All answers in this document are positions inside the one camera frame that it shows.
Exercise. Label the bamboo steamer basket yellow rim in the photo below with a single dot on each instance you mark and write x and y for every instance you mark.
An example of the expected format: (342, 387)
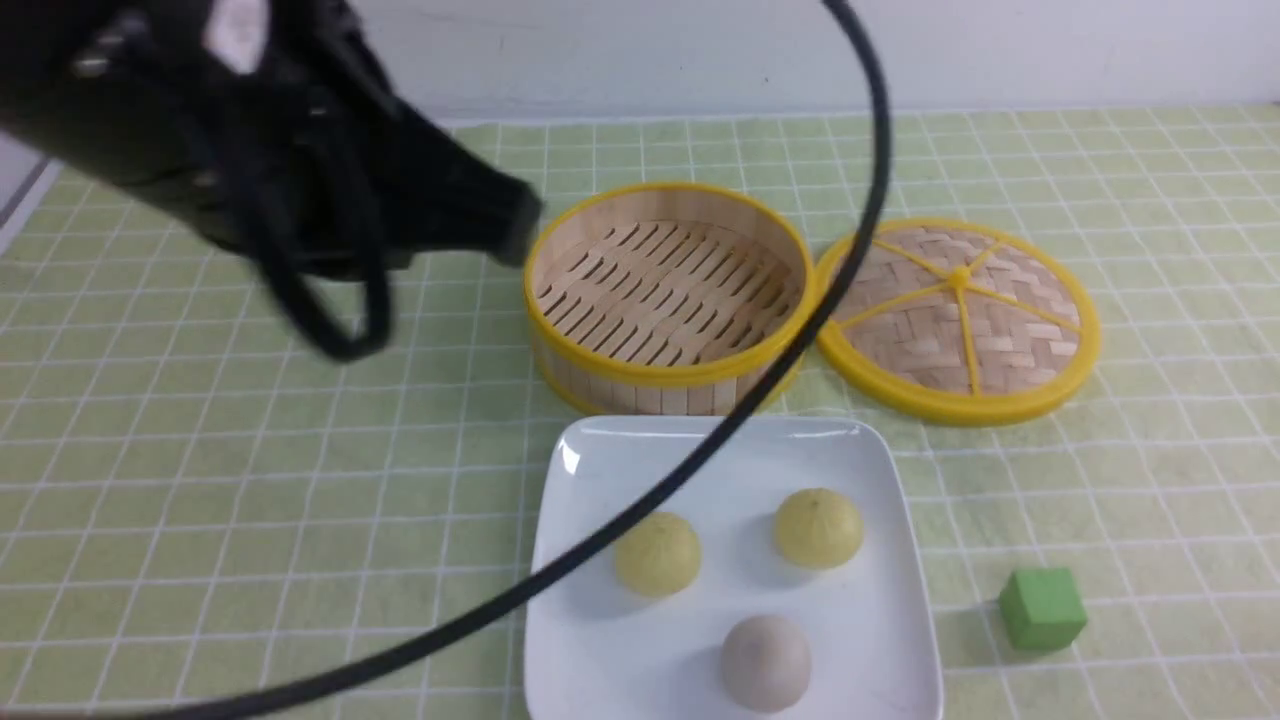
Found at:
(665, 299)

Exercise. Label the yellow steamed bun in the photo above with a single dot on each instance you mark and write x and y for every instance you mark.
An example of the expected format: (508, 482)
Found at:
(658, 557)
(818, 529)

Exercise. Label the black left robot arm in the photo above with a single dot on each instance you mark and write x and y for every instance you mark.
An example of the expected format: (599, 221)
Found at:
(270, 129)

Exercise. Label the green checkered tablecloth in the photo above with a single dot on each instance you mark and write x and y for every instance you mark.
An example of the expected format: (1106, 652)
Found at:
(195, 504)

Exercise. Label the woven bamboo steamer lid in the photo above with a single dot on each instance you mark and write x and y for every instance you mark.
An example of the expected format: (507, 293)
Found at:
(962, 325)

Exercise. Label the white square plate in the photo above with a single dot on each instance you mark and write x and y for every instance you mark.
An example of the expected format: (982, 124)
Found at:
(594, 650)

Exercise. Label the green foam cube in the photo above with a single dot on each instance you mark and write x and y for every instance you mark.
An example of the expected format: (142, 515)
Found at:
(1041, 609)

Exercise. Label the white steamed bun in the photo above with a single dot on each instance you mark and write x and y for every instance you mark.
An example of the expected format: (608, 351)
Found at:
(765, 663)

